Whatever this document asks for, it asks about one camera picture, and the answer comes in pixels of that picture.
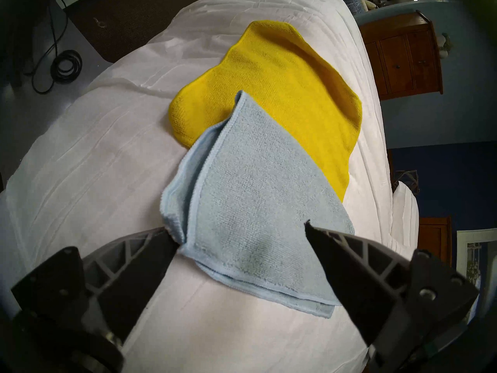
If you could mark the white bed pillow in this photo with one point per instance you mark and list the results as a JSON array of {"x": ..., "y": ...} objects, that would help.
[{"x": 405, "y": 213}]

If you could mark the white bed with duvet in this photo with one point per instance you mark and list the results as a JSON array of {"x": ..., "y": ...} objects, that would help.
[{"x": 97, "y": 162}]

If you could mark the light blue hand towel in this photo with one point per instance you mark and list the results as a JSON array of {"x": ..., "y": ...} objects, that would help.
[{"x": 252, "y": 205}]

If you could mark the white framed flower picture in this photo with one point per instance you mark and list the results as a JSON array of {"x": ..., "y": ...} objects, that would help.
[{"x": 475, "y": 263}]

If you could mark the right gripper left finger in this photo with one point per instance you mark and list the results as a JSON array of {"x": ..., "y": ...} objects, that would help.
[{"x": 128, "y": 283}]

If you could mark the yellow hand towel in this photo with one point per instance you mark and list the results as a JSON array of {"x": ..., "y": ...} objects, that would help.
[{"x": 279, "y": 84}]

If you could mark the brown wooden nightstand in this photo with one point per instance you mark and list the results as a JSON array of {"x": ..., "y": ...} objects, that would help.
[{"x": 435, "y": 238}]

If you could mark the small potted plant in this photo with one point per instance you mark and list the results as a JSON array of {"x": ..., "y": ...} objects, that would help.
[{"x": 445, "y": 46}]

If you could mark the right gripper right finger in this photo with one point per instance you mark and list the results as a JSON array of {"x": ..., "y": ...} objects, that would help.
[{"x": 361, "y": 290}]

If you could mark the brown wooden dresser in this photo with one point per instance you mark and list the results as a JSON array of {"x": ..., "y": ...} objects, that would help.
[{"x": 404, "y": 57}]

